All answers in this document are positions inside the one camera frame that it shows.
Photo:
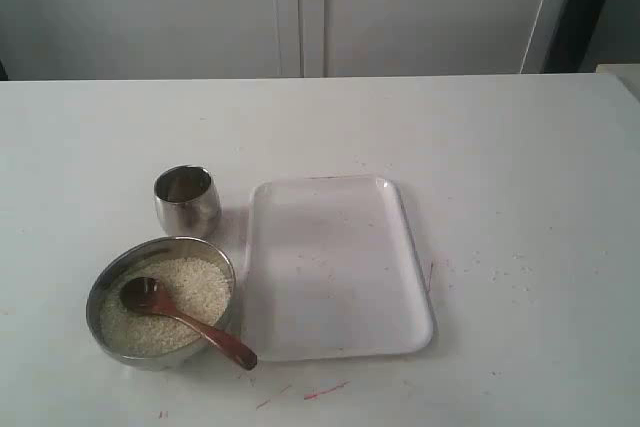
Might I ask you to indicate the small steel cup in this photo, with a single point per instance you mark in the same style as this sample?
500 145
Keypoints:
187 202

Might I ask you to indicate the white cabinet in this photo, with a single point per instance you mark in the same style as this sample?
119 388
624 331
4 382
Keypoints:
167 39

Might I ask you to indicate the brown wooden spoon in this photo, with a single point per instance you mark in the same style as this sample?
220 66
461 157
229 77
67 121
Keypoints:
148 296

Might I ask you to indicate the large steel rice bowl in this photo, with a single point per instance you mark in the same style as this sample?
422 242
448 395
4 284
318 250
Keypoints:
148 252

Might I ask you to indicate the white plastic tray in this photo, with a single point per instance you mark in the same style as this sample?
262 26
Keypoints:
332 272

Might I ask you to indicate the dark door frame post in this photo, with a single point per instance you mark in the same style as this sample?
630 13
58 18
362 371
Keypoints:
572 35

